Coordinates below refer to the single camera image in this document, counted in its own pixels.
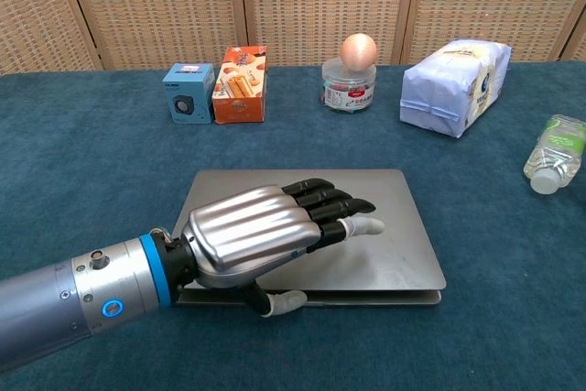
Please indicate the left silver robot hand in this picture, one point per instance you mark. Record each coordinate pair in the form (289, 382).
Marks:
(247, 235)

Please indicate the silver laptop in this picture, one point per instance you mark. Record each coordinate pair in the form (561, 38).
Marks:
(403, 235)

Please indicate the orange snack box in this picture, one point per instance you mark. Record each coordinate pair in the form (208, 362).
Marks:
(240, 98)

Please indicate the blue speaker box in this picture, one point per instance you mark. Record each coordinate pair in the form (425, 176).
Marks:
(187, 98)

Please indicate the clear plastic jar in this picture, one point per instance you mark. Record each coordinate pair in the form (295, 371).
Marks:
(348, 95)

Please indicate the woven rattan folding screen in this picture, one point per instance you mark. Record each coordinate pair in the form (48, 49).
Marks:
(155, 6)

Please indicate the white tissue pack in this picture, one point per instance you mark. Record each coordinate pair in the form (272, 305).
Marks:
(448, 89)

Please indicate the teal table cloth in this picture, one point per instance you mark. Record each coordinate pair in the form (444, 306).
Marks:
(503, 295)

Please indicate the clear plastic water bottle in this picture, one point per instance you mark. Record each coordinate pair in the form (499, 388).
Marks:
(556, 153)

